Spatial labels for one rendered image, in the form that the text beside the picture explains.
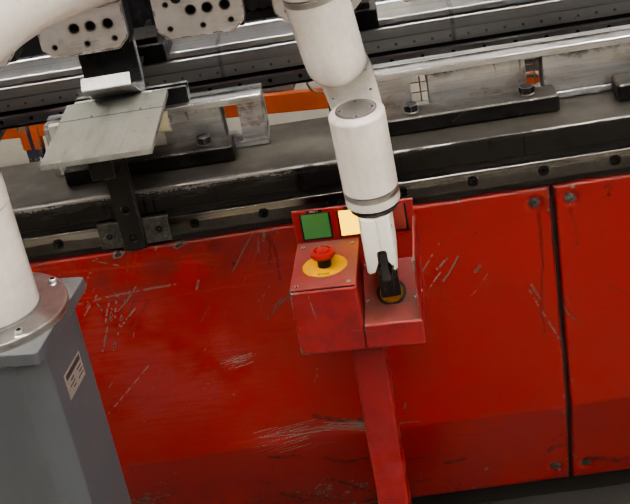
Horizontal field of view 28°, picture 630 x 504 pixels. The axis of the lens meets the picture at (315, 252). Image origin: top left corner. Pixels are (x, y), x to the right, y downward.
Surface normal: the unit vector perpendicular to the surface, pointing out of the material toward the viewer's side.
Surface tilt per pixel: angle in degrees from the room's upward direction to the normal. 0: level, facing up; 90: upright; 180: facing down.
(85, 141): 0
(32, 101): 90
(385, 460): 90
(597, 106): 0
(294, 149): 0
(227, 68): 90
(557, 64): 90
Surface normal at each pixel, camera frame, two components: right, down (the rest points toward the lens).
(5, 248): 0.87, 0.10
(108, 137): -0.16, -0.87
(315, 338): -0.07, 0.48
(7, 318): 0.54, 0.31
